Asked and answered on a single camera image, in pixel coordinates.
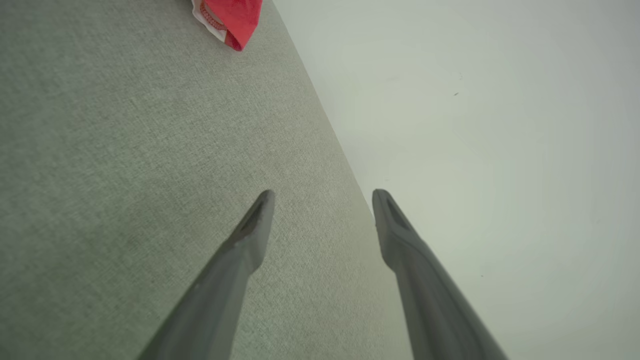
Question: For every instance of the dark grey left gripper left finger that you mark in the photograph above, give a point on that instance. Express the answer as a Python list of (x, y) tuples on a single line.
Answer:
[(225, 280)]

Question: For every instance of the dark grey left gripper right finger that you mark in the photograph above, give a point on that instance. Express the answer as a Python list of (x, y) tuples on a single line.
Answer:
[(425, 290)]

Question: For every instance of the red shirt with white trim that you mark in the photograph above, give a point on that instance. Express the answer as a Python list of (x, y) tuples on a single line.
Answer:
[(240, 20)]

